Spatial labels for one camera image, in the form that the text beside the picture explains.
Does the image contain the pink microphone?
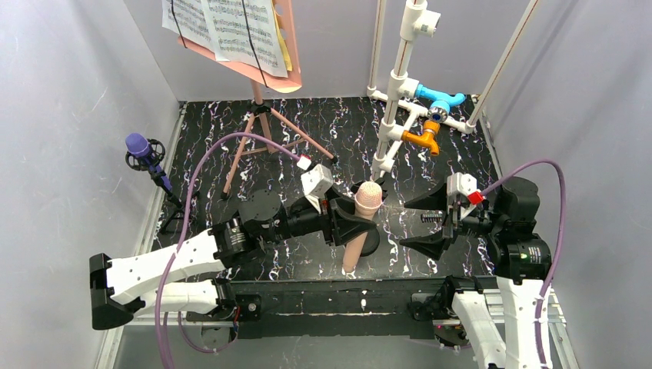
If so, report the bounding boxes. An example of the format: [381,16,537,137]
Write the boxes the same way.
[342,181,383,274]

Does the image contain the black round-base mic stand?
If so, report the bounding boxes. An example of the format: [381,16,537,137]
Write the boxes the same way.
[360,228,381,258]

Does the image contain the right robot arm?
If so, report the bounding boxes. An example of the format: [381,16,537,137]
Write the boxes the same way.
[400,173,552,368]

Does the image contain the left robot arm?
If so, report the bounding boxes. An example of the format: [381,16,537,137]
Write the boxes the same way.
[89,188,376,331]

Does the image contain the small black comb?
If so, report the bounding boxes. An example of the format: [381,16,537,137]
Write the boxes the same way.
[420,211,447,224]

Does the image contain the orange faucet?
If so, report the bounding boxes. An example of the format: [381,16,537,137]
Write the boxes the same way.
[401,120,441,156]

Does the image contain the blue faucet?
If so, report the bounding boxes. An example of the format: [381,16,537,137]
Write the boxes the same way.
[414,84,466,123]

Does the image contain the pink music stand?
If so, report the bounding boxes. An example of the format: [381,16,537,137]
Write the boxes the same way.
[175,0,339,200]

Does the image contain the black tripod mic stand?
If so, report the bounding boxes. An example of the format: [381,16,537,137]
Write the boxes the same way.
[125,138,185,234]

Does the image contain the purple microphone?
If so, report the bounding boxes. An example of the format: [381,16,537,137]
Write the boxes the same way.
[125,133,152,159]

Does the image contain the sheet music pages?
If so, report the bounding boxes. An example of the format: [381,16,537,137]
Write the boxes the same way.
[161,0,293,78]

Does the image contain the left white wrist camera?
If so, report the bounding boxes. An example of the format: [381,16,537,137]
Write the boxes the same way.
[297,155,334,213]

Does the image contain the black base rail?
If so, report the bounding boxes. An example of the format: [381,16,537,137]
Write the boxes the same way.
[148,274,567,341]

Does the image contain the white pvc pipe frame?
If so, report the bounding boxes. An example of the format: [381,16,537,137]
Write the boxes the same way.
[367,1,539,181]

